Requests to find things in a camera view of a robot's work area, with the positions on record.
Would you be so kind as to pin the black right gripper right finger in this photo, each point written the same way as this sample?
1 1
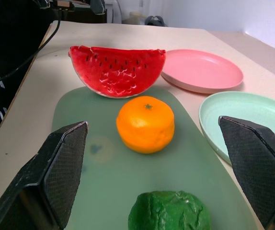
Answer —
257 167

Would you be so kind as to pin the green rubber mat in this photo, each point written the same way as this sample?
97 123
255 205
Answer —
132 172

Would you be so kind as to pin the red watermelon slice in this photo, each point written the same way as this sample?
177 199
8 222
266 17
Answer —
118 72

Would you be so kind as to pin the orange mandarin fruit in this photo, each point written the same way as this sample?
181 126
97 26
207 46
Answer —
145 124

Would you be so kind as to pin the cream round container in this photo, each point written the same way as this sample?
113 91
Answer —
137 18

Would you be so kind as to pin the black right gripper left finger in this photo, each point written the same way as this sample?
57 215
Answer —
56 172

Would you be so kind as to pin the green plastic toy vegetable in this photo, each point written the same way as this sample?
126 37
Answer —
168 212

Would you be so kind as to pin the pink plate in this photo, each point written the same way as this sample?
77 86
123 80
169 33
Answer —
203 70

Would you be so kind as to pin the person in black striped clothing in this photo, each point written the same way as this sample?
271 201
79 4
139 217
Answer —
5 48

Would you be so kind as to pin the dark grey bag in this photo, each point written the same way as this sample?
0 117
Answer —
155 21

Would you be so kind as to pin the mint green plate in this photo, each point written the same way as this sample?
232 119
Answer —
238 112

